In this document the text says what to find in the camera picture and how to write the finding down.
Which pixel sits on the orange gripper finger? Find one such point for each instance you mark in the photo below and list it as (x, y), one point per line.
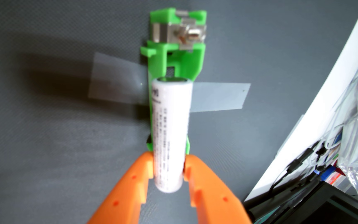
(216, 202)
(126, 199)

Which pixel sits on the white cylindrical battery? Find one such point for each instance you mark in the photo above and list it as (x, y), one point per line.
(171, 124)

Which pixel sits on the green battery holder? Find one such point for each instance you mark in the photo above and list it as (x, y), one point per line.
(158, 65)

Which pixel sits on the dark grey mat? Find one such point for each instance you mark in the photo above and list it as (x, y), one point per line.
(42, 140)

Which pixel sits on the black Dell laptop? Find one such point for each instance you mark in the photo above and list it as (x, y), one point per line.
(322, 208)

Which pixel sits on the red and blue boxes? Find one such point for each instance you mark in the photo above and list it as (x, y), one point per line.
(329, 174)

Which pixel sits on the clear tape strip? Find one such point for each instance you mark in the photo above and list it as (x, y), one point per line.
(116, 79)

